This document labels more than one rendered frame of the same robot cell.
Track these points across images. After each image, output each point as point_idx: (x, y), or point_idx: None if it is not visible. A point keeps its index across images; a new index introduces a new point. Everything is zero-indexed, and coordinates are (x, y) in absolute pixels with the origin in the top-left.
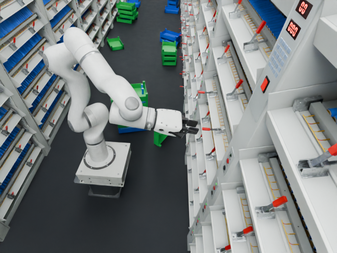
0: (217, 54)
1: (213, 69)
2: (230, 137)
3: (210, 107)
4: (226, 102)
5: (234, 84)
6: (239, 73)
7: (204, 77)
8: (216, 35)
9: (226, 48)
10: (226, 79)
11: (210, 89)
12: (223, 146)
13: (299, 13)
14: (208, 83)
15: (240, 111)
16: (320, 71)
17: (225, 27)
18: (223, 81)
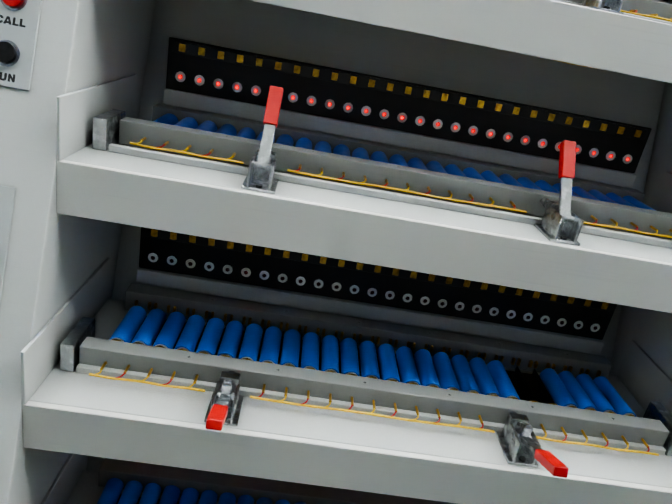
0: (163, 172)
1: (53, 310)
2: (564, 407)
3: (329, 438)
4: (580, 247)
5: (468, 206)
6: (423, 172)
7: (24, 388)
8: (71, 79)
9: (278, 106)
10: (415, 211)
11: (156, 402)
12: (595, 456)
13: None
14: (88, 399)
15: (625, 242)
16: None
17: (95, 43)
18: (432, 219)
